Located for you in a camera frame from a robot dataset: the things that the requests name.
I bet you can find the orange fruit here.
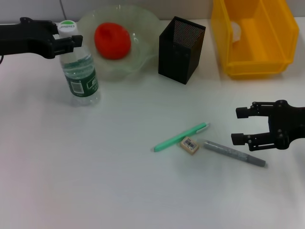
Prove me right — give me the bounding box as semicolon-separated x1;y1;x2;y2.
93;22;132;61

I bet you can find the grey marker pen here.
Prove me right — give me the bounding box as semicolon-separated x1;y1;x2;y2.
202;139;266;168

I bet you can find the yellow plastic bin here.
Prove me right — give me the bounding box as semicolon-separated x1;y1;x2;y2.
211;0;300;81

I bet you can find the white paper ball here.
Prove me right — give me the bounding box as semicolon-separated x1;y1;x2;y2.
229;21;242;44

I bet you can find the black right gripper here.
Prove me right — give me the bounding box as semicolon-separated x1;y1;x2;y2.
231;99;305;152

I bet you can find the green pen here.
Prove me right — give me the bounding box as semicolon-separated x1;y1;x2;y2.
153;122;211;153

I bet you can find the black mesh pen holder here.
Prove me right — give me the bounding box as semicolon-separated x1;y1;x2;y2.
158;16;206;85

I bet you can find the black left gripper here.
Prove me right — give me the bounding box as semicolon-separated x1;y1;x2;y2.
0;17;84;59

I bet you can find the clear water bottle green label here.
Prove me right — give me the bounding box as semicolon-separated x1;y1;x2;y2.
58;20;101;107

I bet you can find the beige eraser with barcode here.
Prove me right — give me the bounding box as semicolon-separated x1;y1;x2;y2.
179;136;200;156

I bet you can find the clear glass fruit bowl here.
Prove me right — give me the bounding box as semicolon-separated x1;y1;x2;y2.
77;5;163;82

